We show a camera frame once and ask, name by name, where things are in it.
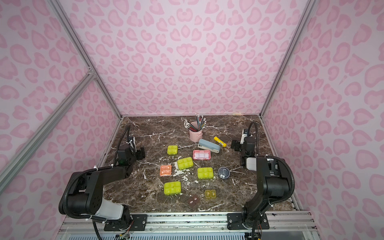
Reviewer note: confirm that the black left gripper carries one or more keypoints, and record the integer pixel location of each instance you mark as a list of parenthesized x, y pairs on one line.
[(139, 153)]

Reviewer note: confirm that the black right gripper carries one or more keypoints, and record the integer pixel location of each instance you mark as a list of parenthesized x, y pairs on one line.
[(236, 145)]

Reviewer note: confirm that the small orange pillbox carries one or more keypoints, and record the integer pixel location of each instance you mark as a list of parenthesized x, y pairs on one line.
[(165, 170)]

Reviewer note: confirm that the green pillbox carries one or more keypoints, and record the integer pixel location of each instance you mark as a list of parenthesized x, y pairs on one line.
[(172, 150), (172, 188), (185, 163), (205, 173)]

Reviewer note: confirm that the pink red rectangular pillbox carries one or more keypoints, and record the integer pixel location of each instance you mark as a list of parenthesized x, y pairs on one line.
[(201, 155)]

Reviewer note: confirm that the green pillbox front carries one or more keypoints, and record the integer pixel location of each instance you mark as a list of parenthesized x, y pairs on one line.
[(172, 188)]

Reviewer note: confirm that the small yellow pillbox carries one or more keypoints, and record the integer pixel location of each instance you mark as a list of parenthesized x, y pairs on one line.
[(210, 194)]

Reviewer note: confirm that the small dark red pillbox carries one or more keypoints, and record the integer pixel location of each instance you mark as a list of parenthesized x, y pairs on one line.
[(193, 201)]

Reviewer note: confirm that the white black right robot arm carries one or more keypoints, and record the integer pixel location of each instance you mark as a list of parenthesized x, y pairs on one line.
[(275, 182)]

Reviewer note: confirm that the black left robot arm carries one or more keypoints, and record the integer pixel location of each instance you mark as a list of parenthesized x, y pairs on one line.
[(83, 197)]

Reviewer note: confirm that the yellow glue stick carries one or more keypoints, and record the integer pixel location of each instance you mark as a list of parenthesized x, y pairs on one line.
[(220, 142)]

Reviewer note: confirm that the grey blue stapler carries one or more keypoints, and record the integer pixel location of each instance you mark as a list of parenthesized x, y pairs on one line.
[(206, 145)]

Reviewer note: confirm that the pink pencil cup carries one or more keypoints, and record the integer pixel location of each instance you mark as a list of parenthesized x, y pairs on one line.
[(195, 132)]

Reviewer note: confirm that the pencils in cup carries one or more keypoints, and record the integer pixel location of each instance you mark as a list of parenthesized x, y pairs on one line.
[(199, 118)]

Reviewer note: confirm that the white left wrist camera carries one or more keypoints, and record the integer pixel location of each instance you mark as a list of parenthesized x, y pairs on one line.
[(132, 143)]

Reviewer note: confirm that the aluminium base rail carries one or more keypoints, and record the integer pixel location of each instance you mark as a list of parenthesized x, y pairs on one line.
[(280, 225)]

